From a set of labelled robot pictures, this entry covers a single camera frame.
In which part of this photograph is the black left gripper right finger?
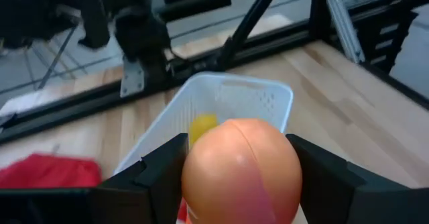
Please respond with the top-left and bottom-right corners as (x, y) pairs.
(286, 133), (429, 224)

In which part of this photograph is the black aluminium table frame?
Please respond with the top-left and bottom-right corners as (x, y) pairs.
(0, 0), (429, 144)

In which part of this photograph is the black keyboard desk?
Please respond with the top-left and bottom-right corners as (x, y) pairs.
(156, 0), (251, 23)

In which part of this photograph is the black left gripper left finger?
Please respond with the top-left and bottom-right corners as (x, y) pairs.
(0, 132), (189, 224)

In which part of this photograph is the orange pink toy peach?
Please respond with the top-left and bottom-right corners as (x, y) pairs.
(180, 117), (304, 224)

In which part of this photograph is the silver aluminium extrusion bar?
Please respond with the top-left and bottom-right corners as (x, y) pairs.
(326, 0), (366, 64)

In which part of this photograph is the white perforated plastic basket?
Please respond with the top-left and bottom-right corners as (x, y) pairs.
(113, 71), (294, 176)

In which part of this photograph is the yellow toy lemon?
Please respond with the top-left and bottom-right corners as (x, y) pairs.
(188, 113), (221, 148)

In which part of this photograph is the red cloth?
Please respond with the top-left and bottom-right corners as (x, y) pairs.
(0, 153), (103, 189)

